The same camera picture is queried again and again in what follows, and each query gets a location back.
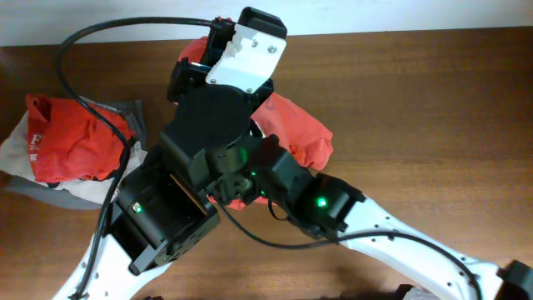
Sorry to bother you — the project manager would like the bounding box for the beige folded shirt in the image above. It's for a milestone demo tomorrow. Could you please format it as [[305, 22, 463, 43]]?
[[0, 111, 149, 205]]

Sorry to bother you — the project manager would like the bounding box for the left black cable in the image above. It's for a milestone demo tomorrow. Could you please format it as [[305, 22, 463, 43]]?
[[55, 16, 222, 300]]

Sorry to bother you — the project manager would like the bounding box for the red folded shirt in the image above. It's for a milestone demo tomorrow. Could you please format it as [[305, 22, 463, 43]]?
[[26, 94, 123, 183]]

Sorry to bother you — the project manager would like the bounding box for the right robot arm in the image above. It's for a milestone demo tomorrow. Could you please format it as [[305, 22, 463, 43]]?
[[248, 136, 532, 300]]

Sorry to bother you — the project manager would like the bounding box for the orange soccer t-shirt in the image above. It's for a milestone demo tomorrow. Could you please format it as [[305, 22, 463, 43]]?
[[177, 36, 335, 211]]

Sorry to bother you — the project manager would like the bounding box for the grey folded shirt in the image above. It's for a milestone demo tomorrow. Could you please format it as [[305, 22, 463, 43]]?
[[1, 99, 147, 210]]

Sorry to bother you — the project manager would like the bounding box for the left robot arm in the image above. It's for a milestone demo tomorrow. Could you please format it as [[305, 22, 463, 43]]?
[[57, 15, 287, 299]]

